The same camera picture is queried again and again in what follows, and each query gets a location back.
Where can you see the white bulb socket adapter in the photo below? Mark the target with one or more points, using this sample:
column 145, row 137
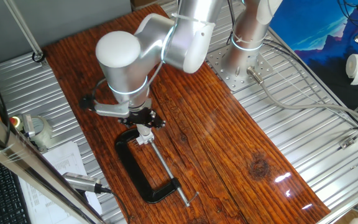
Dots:
column 144, row 140

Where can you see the diagonal aluminium frame post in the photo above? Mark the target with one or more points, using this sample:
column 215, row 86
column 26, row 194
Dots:
column 23, row 29

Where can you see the blue mountain poster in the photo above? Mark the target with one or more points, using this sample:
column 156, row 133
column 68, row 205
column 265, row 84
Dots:
column 322, row 37

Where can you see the printed paper sheets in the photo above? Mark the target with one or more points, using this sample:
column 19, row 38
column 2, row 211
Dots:
column 61, row 160

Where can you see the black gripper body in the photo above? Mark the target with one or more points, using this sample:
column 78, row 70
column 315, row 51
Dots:
column 140, row 115

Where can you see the black C-clamp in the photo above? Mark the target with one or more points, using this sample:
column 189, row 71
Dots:
column 132, row 168

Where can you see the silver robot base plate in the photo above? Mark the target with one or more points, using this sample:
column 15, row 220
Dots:
column 219, row 67

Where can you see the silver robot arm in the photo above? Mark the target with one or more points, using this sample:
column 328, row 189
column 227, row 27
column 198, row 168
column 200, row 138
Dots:
column 126, row 68

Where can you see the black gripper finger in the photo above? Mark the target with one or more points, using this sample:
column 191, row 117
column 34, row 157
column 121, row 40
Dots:
column 127, row 121
column 157, row 121

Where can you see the white light bulb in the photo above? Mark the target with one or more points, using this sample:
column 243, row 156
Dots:
column 145, row 130

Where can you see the steel frame beam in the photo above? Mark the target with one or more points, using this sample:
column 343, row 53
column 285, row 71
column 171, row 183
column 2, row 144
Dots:
column 26, row 165

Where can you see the silver ribbed handheld device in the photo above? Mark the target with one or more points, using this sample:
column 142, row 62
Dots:
column 79, row 182

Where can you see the clear tape roll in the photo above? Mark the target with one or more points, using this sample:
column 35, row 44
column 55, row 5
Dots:
column 43, row 133

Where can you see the brown wooden board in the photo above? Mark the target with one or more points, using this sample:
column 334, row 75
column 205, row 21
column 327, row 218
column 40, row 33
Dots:
column 216, row 140

